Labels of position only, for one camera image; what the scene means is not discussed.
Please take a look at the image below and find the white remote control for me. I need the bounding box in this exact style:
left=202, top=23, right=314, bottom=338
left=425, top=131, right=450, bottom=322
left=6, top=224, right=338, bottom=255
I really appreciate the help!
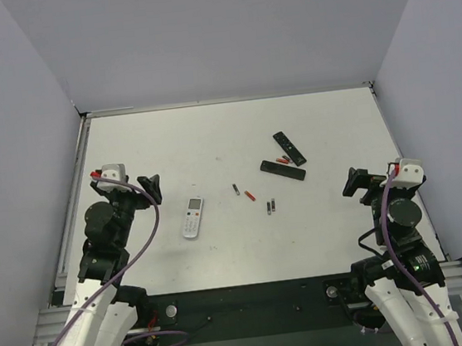
left=182, top=197, right=204, bottom=240

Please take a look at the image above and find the black grey battery pair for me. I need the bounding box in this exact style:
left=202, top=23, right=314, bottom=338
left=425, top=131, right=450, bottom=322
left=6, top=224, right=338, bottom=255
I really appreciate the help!
left=266, top=198, right=276, bottom=215

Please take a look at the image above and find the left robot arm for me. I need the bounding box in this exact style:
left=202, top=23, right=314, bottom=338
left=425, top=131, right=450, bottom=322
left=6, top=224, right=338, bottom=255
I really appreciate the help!
left=51, top=171, right=162, bottom=346

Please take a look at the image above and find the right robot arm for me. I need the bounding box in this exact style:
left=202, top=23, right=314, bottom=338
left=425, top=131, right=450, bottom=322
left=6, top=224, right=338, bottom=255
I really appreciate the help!
left=343, top=158, right=462, bottom=346

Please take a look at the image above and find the wide black remote control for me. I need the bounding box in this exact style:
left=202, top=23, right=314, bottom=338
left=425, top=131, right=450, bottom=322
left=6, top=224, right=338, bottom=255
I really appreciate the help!
left=260, top=160, right=306, bottom=181

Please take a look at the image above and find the black silver battery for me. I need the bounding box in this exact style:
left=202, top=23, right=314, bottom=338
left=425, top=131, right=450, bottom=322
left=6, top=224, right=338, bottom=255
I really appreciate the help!
left=232, top=183, right=240, bottom=196

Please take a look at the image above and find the red orange battery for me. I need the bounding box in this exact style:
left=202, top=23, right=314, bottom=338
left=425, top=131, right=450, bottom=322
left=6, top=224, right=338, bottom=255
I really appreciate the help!
left=244, top=190, right=255, bottom=202

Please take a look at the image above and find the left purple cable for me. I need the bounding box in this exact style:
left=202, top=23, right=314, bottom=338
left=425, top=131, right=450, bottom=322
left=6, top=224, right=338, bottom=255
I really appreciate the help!
left=0, top=167, right=192, bottom=346

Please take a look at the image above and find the purple cable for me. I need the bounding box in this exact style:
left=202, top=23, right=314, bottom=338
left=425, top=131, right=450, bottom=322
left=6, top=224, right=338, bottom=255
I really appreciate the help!
left=374, top=159, right=462, bottom=346
left=0, top=167, right=192, bottom=346

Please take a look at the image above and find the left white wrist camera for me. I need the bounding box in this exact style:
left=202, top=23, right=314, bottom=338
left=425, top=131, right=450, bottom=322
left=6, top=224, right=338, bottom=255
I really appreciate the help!
left=90, top=163, right=128, bottom=193

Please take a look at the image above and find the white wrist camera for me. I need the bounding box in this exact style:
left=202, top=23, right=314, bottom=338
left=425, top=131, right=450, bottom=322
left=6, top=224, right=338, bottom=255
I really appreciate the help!
left=90, top=163, right=128, bottom=193
left=388, top=158, right=426, bottom=189

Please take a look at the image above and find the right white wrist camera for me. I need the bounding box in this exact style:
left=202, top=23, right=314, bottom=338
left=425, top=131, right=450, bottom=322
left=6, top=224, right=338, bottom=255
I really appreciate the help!
left=388, top=158, right=426, bottom=189

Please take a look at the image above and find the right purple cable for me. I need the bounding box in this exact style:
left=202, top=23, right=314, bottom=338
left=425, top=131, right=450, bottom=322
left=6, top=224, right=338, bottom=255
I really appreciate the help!
left=374, top=159, right=462, bottom=346

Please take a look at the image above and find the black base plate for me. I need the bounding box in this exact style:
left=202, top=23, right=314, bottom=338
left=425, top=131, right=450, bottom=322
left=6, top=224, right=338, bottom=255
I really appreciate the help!
left=130, top=272, right=385, bottom=346

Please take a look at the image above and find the aluminium front rail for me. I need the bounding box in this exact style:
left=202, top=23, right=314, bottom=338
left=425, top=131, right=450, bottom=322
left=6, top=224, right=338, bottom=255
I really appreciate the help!
left=33, top=260, right=462, bottom=344

